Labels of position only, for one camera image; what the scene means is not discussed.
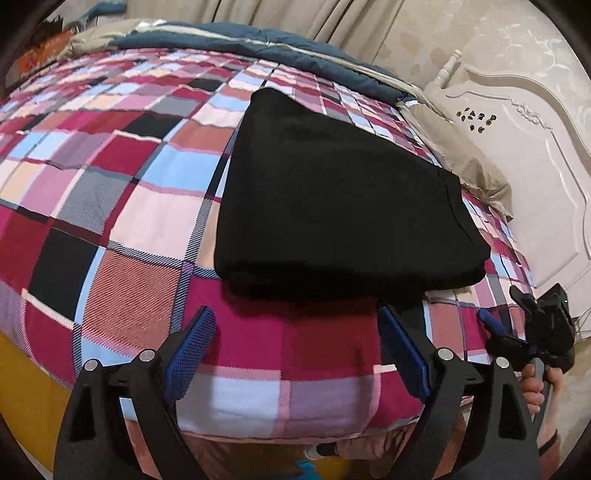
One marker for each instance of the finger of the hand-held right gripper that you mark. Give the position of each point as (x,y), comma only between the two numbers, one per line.
(524,300)
(490,321)

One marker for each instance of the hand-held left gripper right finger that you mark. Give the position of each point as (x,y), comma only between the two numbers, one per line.
(402,348)

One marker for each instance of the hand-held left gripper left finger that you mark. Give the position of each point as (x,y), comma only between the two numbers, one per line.
(194,344)

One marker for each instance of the black pants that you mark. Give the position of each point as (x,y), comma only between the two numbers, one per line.
(332,194)

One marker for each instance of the person's right forearm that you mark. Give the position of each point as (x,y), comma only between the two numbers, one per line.
(549,461)

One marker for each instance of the person's right hand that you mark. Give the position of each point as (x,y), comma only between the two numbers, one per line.
(533,387)

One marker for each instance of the white slipper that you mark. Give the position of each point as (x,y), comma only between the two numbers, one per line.
(316,453)

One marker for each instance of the white carved headboard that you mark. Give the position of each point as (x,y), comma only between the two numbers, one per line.
(531,152)

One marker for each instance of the beige pillow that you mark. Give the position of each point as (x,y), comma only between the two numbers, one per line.
(466,161)

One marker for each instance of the plaid bed sheet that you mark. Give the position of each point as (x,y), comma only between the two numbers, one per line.
(115,194)

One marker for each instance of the cluster of dark stickers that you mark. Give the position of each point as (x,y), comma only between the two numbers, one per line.
(475,119)

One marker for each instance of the blue quilt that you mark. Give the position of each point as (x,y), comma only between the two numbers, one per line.
(300,46)

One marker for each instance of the beige cloth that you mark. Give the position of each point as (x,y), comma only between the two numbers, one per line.
(92,41)

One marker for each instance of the orange patterned cloth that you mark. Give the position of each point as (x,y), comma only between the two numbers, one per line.
(44,50)

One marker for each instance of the beige curtain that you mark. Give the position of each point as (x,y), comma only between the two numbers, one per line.
(277,14)

